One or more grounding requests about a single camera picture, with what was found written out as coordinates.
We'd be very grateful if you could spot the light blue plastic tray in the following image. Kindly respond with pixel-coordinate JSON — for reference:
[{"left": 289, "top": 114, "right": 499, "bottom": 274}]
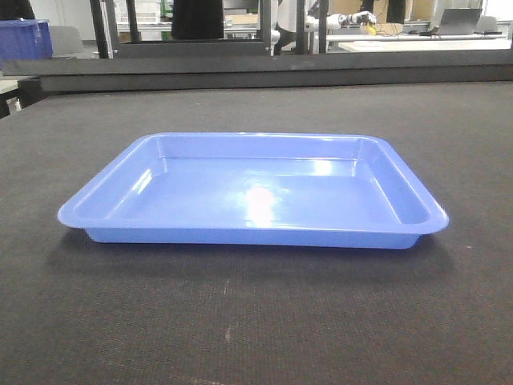
[{"left": 58, "top": 132, "right": 449, "bottom": 249}]

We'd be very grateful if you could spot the grey laptop on desk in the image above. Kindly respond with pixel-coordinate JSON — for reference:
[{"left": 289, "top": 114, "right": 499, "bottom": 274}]
[{"left": 430, "top": 8, "right": 482, "bottom": 35}]

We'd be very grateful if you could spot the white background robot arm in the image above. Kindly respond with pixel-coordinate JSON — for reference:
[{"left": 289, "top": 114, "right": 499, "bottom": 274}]
[{"left": 305, "top": 10, "right": 377, "bottom": 32}]

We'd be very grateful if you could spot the white background desk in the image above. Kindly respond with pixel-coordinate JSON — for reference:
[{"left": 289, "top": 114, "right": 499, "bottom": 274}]
[{"left": 327, "top": 34, "right": 512, "bottom": 52}]

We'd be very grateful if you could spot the dark blue storage crate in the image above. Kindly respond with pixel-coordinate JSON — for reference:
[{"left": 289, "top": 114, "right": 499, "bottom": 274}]
[{"left": 1, "top": 19, "right": 53, "bottom": 62}]

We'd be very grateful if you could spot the black metal frame structure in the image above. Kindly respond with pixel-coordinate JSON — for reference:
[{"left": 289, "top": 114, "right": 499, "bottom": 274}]
[{"left": 90, "top": 1, "right": 318, "bottom": 59}]

